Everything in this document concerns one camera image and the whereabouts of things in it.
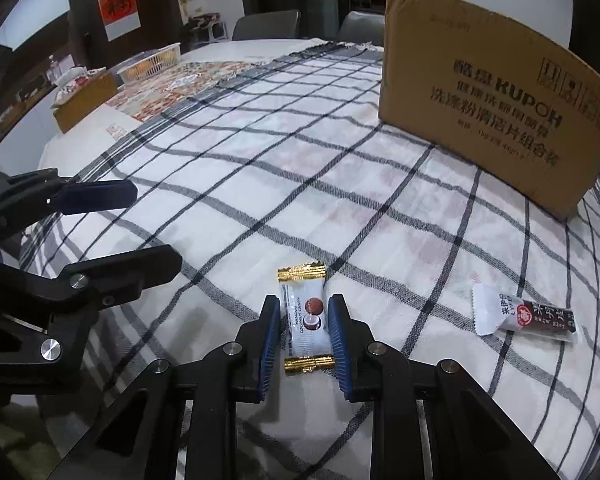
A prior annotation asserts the long brown white snack bar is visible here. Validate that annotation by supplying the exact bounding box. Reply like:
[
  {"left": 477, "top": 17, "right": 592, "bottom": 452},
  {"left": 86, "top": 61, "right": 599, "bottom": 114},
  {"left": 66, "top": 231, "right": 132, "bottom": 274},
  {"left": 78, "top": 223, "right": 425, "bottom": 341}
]
[{"left": 471, "top": 284, "right": 579, "bottom": 342}]

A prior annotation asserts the white gold-ended candy packet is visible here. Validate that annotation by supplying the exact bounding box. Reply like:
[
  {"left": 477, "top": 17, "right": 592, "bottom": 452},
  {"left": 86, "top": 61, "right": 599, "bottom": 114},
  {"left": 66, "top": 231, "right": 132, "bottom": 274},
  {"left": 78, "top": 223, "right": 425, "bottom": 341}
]
[{"left": 276, "top": 262, "right": 335, "bottom": 375}]

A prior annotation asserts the wooden tissue box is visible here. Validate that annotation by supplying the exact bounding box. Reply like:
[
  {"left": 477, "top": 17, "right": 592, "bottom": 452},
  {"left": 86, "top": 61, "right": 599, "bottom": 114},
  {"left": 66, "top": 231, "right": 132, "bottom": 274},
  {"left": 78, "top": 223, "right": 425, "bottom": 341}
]
[{"left": 53, "top": 72, "right": 118, "bottom": 133}]

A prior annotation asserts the floral patterned mat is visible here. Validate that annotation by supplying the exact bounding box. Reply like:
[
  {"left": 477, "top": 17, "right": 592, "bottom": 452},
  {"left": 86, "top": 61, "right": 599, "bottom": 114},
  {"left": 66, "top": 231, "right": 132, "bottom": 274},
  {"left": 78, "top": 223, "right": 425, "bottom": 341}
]
[{"left": 106, "top": 61, "right": 258, "bottom": 122}]

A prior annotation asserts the clear plastic food container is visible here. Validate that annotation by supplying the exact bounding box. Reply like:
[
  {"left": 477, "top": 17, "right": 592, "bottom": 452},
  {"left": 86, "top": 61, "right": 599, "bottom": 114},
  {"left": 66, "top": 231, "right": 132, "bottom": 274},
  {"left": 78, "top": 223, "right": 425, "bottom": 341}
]
[{"left": 114, "top": 42, "right": 181, "bottom": 84}]

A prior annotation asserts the red white door poster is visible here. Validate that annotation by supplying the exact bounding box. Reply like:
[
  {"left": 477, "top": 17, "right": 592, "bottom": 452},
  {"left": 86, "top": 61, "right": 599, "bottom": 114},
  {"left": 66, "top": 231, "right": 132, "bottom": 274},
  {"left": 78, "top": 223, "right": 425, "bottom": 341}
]
[{"left": 97, "top": 0, "right": 140, "bottom": 42}]

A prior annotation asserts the checkered grey white tablecloth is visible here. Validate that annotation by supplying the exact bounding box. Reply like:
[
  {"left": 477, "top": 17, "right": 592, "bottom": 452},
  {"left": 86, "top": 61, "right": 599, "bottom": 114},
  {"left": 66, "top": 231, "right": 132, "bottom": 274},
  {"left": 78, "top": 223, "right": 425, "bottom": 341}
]
[{"left": 21, "top": 44, "right": 600, "bottom": 479}]

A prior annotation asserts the grey dining chair left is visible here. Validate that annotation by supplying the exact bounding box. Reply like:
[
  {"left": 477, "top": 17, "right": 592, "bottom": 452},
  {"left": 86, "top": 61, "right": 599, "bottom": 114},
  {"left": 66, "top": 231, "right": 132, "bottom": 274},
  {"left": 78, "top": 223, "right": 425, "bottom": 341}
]
[{"left": 232, "top": 10, "right": 301, "bottom": 41}]

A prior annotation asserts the grey dining chair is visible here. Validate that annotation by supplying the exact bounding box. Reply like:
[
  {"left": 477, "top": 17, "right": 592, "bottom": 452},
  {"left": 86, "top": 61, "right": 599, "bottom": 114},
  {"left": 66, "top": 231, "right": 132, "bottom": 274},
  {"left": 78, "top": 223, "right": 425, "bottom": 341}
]
[
  {"left": 232, "top": 10, "right": 301, "bottom": 41},
  {"left": 337, "top": 11, "right": 385, "bottom": 47}
]

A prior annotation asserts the grey dining chair right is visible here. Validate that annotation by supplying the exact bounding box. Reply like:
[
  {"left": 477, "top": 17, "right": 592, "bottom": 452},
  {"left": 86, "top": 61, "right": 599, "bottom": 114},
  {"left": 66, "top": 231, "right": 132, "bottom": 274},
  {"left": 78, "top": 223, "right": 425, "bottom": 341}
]
[{"left": 337, "top": 11, "right": 385, "bottom": 47}]

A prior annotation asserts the brown cardboard box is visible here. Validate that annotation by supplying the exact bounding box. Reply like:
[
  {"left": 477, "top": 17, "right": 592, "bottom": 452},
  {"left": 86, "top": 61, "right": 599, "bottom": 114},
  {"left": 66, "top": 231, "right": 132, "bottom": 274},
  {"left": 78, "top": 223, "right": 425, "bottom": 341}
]
[{"left": 379, "top": 0, "right": 600, "bottom": 220}]

